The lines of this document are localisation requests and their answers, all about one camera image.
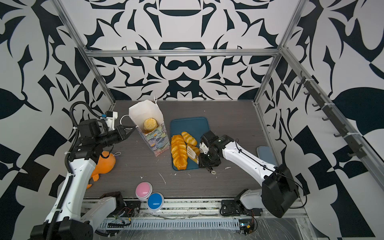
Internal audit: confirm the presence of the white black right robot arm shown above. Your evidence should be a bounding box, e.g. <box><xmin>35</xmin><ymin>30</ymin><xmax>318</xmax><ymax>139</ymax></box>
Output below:
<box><xmin>199</xmin><ymin>131</ymin><xmax>302</xmax><ymax>218</ymax></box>

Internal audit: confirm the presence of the light blue oval pad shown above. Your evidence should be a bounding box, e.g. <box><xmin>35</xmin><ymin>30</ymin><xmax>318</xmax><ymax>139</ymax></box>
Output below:
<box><xmin>256</xmin><ymin>146</ymin><xmax>278</xmax><ymax>166</ymax></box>

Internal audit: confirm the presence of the green circuit board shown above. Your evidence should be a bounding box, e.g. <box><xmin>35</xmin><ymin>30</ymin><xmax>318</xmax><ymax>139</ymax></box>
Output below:
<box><xmin>239</xmin><ymin>220</ymin><xmax>255</xmax><ymax>236</ymax></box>

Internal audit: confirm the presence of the pink round button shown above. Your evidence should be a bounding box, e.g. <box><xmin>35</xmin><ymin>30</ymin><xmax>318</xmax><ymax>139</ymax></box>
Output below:
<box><xmin>135</xmin><ymin>182</ymin><xmax>153</xmax><ymax>201</ymax></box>

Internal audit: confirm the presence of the white slotted cable duct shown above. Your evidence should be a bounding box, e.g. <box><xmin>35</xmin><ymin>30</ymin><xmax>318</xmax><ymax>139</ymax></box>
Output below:
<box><xmin>99</xmin><ymin>219</ymin><xmax>240</xmax><ymax>231</ymax></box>

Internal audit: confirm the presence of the blue round button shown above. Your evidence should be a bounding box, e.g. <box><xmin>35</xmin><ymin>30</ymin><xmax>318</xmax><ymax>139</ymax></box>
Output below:
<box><xmin>147</xmin><ymin>193</ymin><xmax>165</xmax><ymax>212</ymax></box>

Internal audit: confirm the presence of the orange plush toy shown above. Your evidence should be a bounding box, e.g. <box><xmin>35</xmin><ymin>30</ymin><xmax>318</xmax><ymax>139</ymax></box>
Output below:
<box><xmin>90</xmin><ymin>151</ymin><xmax>116</xmax><ymax>182</ymax></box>

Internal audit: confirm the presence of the large striped croissant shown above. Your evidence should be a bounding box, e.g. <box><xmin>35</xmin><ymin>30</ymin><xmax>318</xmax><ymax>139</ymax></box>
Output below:
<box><xmin>187</xmin><ymin>143</ymin><xmax>201</xmax><ymax>165</ymax></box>

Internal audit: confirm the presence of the long braided bread loaf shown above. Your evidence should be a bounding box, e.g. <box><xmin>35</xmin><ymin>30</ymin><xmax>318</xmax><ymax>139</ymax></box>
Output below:
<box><xmin>171</xmin><ymin>135</ymin><xmax>188</xmax><ymax>171</ymax></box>

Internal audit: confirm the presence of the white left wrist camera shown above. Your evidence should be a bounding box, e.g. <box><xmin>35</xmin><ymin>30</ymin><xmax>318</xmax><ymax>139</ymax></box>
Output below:
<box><xmin>101</xmin><ymin>111</ymin><xmax>118</xmax><ymax>131</ymax></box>

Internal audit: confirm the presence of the knotted round bun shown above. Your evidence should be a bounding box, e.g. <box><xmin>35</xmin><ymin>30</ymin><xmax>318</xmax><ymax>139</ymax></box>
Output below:
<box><xmin>143</xmin><ymin>118</ymin><xmax>159</xmax><ymax>134</ymax></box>

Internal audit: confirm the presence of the black hook rack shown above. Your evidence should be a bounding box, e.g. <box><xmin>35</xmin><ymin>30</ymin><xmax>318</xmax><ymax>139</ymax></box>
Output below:
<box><xmin>298</xmin><ymin>75</ymin><xmax>367</xmax><ymax>159</ymax></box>

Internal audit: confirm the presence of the floral white paper bag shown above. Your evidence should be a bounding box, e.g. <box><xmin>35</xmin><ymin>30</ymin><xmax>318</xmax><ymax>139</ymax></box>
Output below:
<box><xmin>127</xmin><ymin>98</ymin><xmax>171</xmax><ymax>157</ymax></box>

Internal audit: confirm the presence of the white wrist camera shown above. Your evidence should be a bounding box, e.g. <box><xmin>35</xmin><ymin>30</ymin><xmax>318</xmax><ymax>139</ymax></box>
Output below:
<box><xmin>199</xmin><ymin>142</ymin><xmax>209</xmax><ymax>155</ymax></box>
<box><xmin>101</xmin><ymin>111</ymin><xmax>118</xmax><ymax>131</ymax></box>

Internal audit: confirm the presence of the small striped croissant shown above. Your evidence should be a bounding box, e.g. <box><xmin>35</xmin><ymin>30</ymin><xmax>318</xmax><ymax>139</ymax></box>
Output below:
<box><xmin>182</xmin><ymin>132</ymin><xmax>198</xmax><ymax>146</ymax></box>

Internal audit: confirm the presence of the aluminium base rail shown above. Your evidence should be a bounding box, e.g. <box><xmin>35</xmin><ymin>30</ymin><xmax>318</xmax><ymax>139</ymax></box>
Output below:
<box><xmin>74</xmin><ymin>196</ymin><xmax>310</xmax><ymax>220</ymax></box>

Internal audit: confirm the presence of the teal rectangular tray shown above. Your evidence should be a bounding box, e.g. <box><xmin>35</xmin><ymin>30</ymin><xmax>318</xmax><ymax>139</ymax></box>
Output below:
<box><xmin>171</xmin><ymin>117</ymin><xmax>210</xmax><ymax>171</ymax></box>

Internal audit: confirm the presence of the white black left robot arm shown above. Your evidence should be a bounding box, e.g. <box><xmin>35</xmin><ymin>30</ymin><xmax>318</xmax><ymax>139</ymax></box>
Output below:
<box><xmin>30</xmin><ymin>101</ymin><xmax>136</xmax><ymax>240</ymax></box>

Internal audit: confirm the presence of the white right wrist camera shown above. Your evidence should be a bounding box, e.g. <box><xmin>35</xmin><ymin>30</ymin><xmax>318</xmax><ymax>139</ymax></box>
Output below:
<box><xmin>199</xmin><ymin>142</ymin><xmax>209</xmax><ymax>155</ymax></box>

